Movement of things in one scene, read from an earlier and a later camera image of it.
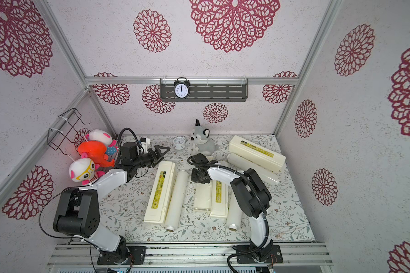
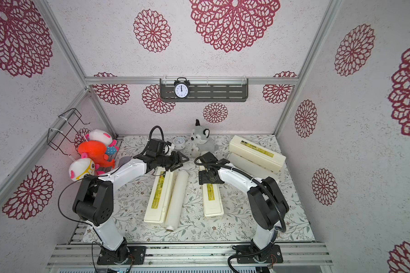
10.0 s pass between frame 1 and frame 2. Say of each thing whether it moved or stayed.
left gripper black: moved
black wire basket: stayed
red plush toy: stayed
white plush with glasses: stayed
